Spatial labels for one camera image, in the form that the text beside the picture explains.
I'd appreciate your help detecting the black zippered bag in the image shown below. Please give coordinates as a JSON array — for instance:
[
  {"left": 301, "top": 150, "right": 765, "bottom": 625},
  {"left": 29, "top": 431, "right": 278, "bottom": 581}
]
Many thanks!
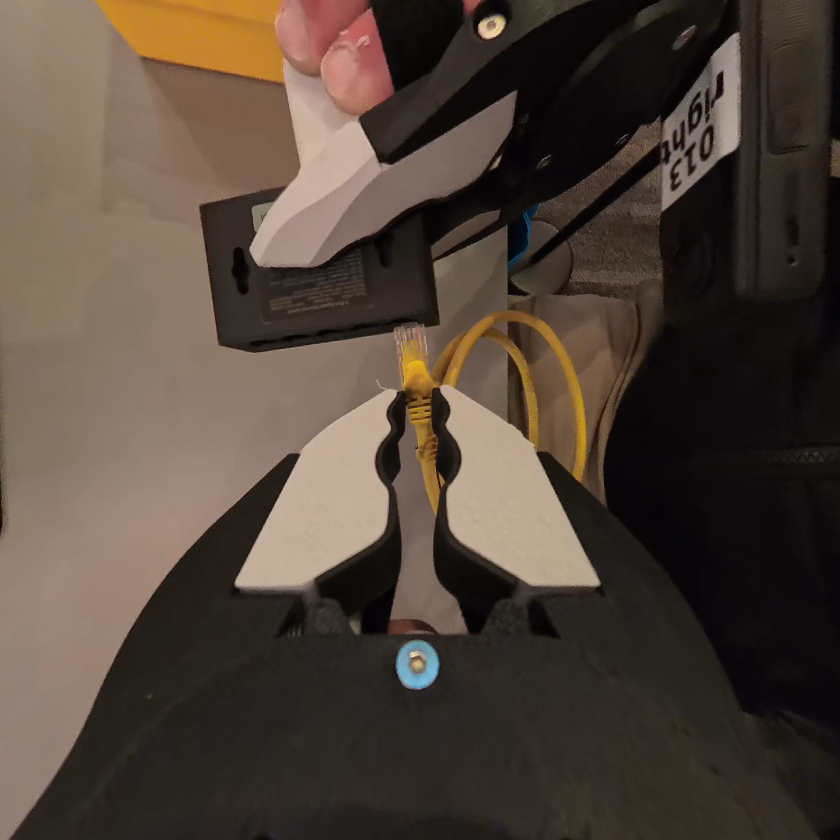
[{"left": 604, "top": 289, "right": 840, "bottom": 723}]

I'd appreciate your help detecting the person's right hand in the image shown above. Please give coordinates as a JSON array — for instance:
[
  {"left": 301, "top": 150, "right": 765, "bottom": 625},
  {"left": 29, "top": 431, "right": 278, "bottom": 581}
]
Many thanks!
[{"left": 274, "top": 0, "right": 398, "bottom": 116}]

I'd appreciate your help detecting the yellow panel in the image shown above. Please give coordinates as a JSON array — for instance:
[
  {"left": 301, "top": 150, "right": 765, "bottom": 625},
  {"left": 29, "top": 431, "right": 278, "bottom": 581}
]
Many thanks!
[{"left": 95, "top": 0, "right": 286, "bottom": 83}]

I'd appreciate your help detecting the blue plastic object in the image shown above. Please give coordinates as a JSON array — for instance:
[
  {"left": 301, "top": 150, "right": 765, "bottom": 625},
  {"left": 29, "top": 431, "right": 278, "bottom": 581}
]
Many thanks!
[{"left": 507, "top": 203, "right": 540, "bottom": 273}]

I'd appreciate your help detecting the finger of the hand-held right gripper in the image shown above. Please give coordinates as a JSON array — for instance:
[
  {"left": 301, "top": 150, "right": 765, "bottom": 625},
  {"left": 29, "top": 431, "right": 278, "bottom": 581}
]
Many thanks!
[
  {"left": 430, "top": 213, "right": 509, "bottom": 260},
  {"left": 248, "top": 64, "right": 517, "bottom": 269}
]

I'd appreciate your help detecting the yellow ethernet cable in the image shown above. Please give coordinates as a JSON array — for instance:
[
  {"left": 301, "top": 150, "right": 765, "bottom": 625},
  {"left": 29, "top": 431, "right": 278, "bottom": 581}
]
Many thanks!
[{"left": 392, "top": 310, "right": 587, "bottom": 516}]

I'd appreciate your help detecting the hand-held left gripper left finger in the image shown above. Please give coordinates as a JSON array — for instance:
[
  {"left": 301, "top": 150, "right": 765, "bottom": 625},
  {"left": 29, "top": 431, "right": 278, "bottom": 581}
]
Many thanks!
[{"left": 234, "top": 387, "right": 408, "bottom": 618}]

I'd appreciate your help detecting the beige cloth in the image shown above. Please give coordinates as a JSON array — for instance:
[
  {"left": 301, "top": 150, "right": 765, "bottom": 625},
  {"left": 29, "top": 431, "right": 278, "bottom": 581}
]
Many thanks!
[{"left": 508, "top": 279, "right": 664, "bottom": 506}]

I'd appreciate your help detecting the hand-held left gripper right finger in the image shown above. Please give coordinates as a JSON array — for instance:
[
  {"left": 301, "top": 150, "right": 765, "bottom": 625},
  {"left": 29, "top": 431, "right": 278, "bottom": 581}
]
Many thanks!
[{"left": 432, "top": 386, "right": 602, "bottom": 634}]

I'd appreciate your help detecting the grey round disc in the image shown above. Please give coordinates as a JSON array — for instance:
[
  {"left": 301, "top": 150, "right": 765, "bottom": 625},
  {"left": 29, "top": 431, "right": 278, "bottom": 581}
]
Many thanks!
[{"left": 511, "top": 220, "right": 573, "bottom": 295}]

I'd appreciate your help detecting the black network switch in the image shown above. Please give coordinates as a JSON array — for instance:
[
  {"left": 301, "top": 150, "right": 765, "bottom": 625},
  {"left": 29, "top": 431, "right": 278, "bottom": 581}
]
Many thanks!
[{"left": 199, "top": 187, "right": 442, "bottom": 354}]

